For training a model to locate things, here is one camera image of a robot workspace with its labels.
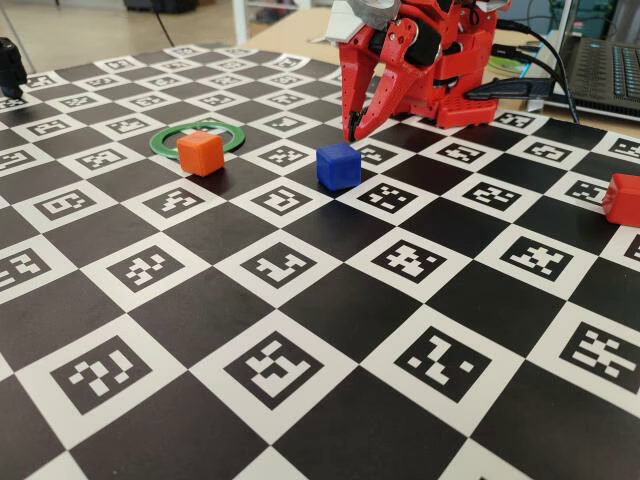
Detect blue cube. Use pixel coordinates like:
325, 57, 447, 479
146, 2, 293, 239
315, 142, 362, 192

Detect black curved cable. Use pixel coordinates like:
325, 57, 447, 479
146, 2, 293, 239
496, 19, 582, 125

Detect black white marker checkerboard mat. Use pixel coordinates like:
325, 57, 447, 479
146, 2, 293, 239
0, 43, 640, 480

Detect white vertical post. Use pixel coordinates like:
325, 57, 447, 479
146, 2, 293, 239
232, 0, 250, 46

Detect green round disc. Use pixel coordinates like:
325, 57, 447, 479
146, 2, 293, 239
489, 54, 527, 72

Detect black laptop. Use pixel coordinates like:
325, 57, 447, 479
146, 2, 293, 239
542, 0, 640, 121

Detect black camera stand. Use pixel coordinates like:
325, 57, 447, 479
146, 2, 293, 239
0, 37, 29, 100

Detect black floor cable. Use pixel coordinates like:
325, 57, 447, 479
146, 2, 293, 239
152, 9, 174, 49

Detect black short plug cable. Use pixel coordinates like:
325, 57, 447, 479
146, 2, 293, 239
491, 43, 561, 81

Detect orange cube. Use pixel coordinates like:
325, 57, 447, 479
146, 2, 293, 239
176, 130, 225, 177

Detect green flat ring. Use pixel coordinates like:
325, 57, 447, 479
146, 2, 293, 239
148, 119, 249, 161

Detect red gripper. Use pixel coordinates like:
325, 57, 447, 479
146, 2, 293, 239
338, 0, 454, 142

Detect black chair base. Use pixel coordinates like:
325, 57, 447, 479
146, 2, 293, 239
123, 0, 197, 15

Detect red cube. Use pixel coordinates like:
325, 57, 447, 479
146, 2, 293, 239
601, 173, 640, 227

